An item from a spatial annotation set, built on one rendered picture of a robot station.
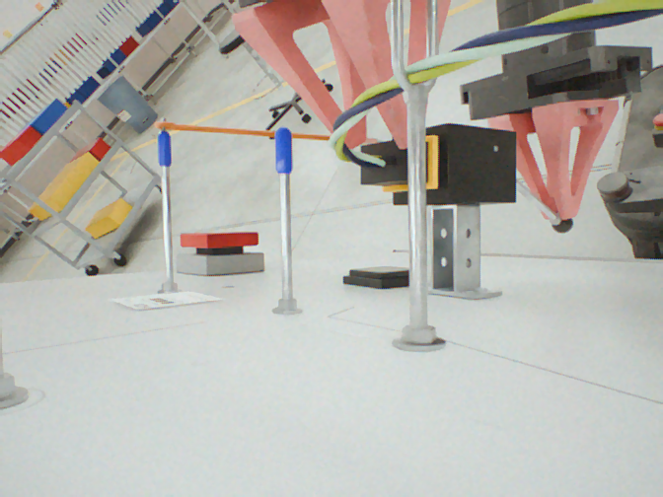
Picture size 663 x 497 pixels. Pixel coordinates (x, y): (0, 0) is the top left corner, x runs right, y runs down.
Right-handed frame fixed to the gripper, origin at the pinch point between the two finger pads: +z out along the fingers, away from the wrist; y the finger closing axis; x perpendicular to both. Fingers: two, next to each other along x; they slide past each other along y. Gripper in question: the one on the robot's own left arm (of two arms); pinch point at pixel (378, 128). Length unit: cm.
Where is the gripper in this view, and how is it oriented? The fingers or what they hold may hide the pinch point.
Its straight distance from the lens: 25.4
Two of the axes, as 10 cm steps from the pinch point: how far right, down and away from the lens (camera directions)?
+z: 2.8, 8.7, 4.0
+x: 6.8, -4.7, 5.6
